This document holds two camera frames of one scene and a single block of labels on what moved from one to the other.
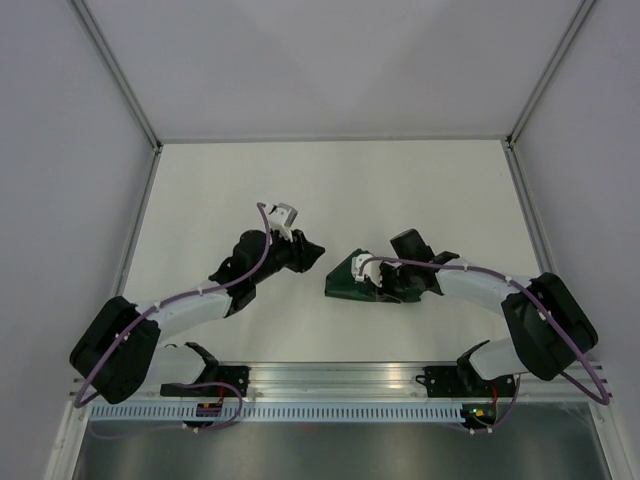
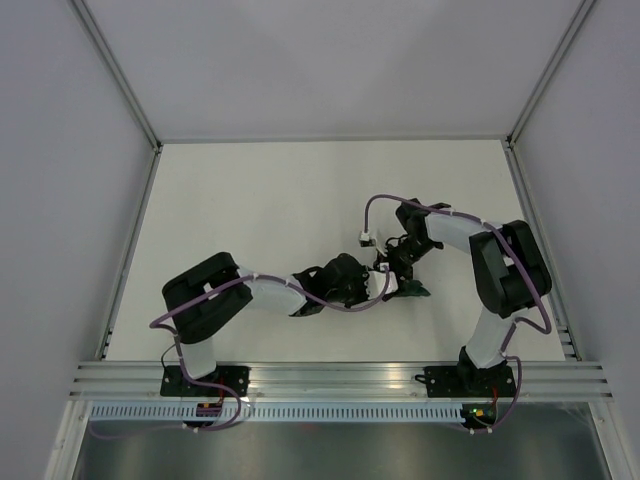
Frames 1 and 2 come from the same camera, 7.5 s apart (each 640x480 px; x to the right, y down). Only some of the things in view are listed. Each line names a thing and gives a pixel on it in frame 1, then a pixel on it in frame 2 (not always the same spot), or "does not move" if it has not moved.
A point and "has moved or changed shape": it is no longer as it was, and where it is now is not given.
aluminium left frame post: (115, 70) does not move
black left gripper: (304, 253) to (362, 278)
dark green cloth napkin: (341, 281) has moved or changed shape
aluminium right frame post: (575, 21) does not move
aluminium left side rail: (123, 273) does not move
